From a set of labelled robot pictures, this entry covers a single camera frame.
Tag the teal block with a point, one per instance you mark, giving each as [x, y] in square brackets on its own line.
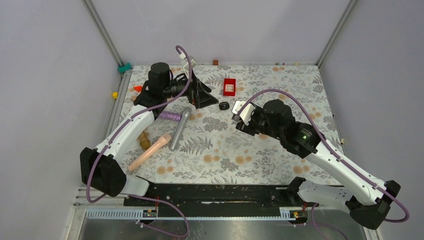
[124, 68]

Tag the red wedge block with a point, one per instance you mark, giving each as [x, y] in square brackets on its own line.
[138, 88]

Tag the aluminium corner rail right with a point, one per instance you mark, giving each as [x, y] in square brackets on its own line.
[337, 30]

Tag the silver microphone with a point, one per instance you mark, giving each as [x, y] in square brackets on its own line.
[185, 115]

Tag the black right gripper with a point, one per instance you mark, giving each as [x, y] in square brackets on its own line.
[249, 129]

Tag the small coloured beads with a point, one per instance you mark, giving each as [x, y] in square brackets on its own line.
[286, 64]

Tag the pink microphone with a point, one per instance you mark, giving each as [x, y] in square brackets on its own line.
[161, 141]

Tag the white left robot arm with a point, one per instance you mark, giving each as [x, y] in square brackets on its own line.
[100, 168]

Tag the red box with label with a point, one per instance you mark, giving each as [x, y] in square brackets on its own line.
[229, 87]

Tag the white slotted cable duct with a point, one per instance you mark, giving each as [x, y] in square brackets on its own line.
[280, 214]

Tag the black earbud charging case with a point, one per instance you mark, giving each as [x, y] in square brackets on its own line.
[224, 105]

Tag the aluminium corner rail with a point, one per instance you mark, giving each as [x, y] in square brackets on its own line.
[337, 30]
[104, 63]

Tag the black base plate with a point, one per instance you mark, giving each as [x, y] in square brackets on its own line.
[219, 198]

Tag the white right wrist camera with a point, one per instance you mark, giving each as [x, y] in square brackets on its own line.
[242, 114]

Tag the aluminium corner rail left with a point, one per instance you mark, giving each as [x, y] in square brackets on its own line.
[104, 63]

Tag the floral table mat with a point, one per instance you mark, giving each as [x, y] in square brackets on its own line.
[211, 149]

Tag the purple glitter microphone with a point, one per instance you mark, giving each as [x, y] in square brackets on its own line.
[172, 116]

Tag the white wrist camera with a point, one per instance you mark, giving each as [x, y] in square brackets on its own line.
[242, 114]
[185, 64]

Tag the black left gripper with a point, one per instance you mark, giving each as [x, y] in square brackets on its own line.
[198, 93]

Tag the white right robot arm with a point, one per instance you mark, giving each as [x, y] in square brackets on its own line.
[366, 198]

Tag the gold brown microphone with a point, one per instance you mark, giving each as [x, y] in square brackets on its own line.
[144, 141]

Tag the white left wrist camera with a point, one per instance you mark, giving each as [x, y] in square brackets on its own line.
[185, 64]

